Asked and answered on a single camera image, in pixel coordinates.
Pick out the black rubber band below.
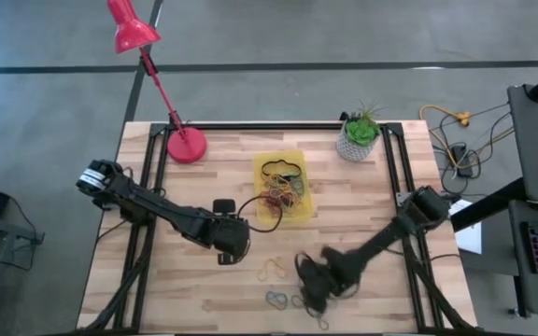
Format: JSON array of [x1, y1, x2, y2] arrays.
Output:
[[260, 159, 304, 181]]

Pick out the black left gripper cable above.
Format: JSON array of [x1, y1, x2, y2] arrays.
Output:
[[236, 194, 284, 234]]

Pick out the black diagonal beam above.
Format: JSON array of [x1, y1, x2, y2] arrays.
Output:
[[450, 176, 530, 233]]

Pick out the long red rubber band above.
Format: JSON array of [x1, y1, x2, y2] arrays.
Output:
[[258, 189, 283, 219]]

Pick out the grey desk top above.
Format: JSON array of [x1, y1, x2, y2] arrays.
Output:
[[506, 83, 538, 214]]

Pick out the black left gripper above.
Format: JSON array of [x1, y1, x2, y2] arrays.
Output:
[[202, 217, 252, 267]]

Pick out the black power strip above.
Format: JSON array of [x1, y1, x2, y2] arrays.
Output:
[[450, 144, 474, 179]]

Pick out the green succulent plant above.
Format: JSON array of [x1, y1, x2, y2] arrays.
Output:
[[343, 99, 387, 147]]

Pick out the yellow rubber band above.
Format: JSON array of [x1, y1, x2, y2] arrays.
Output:
[[255, 256, 288, 283], [262, 173, 299, 197]]

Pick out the yellow floor cable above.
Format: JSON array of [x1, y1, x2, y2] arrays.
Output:
[[418, 104, 516, 170]]

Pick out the yellow translucent plastic bin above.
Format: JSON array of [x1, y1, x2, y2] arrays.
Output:
[[252, 148, 316, 225]]

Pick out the small folded blue rubber band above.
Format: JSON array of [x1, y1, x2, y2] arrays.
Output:
[[264, 290, 290, 312]]

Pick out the white paper sheet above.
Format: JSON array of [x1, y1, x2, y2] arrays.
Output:
[[450, 199, 484, 256]]

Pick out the scattered rubber bands on table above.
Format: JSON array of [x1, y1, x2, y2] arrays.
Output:
[[290, 294, 331, 332]]

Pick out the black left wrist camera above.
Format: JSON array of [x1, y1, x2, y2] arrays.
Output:
[[212, 198, 237, 217]]

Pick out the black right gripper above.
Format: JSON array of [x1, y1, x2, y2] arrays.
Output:
[[302, 246, 361, 315]]

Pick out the red desk lamp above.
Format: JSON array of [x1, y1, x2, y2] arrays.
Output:
[[106, 0, 208, 165]]

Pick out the dark grey desk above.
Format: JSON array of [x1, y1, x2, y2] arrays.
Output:
[[508, 200, 538, 321]]

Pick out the potted green plant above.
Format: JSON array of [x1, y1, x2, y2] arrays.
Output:
[[335, 121, 380, 163]]

